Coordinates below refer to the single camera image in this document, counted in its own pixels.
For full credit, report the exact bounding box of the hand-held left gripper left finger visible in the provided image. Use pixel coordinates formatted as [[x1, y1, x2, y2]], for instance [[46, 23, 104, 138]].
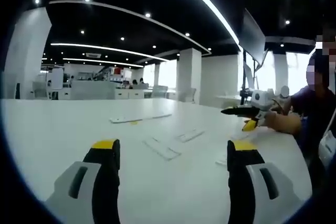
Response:
[[45, 138, 122, 224]]

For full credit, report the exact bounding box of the person in dark shirt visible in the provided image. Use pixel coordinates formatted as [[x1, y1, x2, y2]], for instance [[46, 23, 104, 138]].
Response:
[[288, 84, 336, 162]]

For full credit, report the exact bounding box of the white mobile whiteboard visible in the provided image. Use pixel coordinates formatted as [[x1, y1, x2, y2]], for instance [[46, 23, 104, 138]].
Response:
[[46, 67, 65, 90]]

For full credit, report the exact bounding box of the grey office chair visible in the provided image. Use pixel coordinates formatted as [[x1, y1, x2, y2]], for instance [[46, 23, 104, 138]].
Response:
[[180, 87, 197, 104], [31, 80, 51, 100], [150, 84, 169, 99]]

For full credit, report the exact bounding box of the dark computer monitor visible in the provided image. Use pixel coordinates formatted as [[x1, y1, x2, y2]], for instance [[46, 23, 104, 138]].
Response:
[[241, 8, 266, 65]]

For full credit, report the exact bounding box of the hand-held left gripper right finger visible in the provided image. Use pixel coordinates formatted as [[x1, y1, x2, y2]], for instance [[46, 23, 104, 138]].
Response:
[[226, 140, 313, 224]]

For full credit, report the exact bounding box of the white drawer cabinet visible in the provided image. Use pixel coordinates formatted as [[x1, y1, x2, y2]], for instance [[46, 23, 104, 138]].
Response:
[[114, 88, 145, 100]]

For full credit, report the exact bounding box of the person's right hand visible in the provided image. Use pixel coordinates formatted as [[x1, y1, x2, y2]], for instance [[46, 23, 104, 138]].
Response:
[[263, 110, 285, 131]]

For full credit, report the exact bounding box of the white socket holder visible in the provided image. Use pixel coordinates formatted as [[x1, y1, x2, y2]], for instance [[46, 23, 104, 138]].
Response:
[[174, 129, 206, 143]]

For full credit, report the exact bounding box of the white chest device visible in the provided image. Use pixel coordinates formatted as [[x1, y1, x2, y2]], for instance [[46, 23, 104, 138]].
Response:
[[318, 129, 336, 168]]

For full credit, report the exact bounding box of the long white plastic strip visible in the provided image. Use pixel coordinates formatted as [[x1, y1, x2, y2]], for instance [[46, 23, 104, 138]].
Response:
[[109, 112, 173, 124]]

